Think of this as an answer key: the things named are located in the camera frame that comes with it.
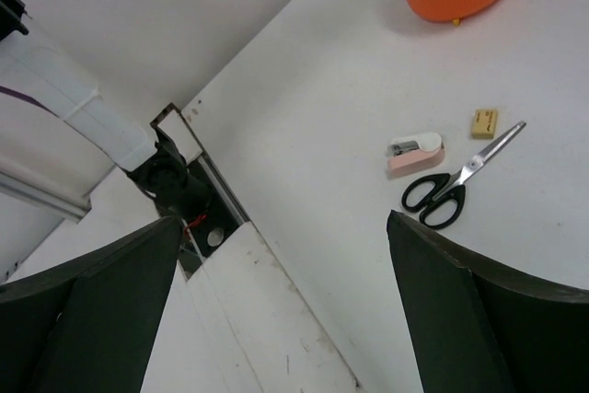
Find small tan eraser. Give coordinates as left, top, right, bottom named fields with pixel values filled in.
left=470, top=109, right=498, bottom=140

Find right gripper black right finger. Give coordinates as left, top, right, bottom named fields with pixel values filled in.
left=387, top=211, right=588, bottom=392

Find black handled scissors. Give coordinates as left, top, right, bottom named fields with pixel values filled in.
left=400, top=121, right=527, bottom=231

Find pink white mini stapler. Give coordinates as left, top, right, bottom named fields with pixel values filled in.
left=387, top=132, right=445, bottom=178

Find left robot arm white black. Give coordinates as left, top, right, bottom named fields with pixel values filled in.
left=1, top=0, right=212, bottom=222

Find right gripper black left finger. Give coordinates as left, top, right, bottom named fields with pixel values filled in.
left=1, top=217, right=182, bottom=392

